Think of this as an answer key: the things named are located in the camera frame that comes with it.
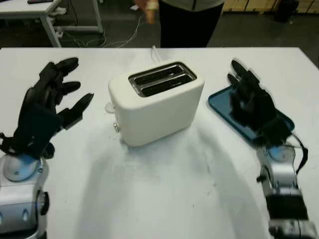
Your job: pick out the person's right hand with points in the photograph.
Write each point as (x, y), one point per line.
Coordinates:
(147, 4)

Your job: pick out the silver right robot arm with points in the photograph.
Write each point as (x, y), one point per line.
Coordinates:
(281, 171)

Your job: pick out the white toaster lever knob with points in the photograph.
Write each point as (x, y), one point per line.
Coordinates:
(109, 107)

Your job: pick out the person in black trousers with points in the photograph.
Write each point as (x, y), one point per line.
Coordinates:
(184, 25)

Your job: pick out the slice of toast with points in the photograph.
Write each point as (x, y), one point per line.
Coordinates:
(150, 17)

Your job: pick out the white desk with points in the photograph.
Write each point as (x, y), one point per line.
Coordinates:
(25, 8)

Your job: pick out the white sneaker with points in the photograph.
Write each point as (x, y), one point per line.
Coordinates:
(59, 10)

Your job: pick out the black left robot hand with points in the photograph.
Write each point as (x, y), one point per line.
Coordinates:
(47, 87)

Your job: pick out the white paper scrap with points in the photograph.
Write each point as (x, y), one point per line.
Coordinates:
(134, 8)

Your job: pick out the white two-slot toaster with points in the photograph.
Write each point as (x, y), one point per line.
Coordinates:
(154, 114)

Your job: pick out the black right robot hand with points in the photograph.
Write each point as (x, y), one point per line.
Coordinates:
(254, 104)

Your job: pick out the black tablet device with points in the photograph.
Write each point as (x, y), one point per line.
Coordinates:
(40, 1)

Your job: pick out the wooden crate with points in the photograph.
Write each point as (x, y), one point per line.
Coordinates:
(249, 6)

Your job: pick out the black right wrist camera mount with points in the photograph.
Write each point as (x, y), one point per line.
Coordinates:
(275, 132)

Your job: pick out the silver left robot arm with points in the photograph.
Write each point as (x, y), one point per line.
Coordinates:
(20, 199)

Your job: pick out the teal rectangular tray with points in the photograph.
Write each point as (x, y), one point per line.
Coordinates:
(219, 104)

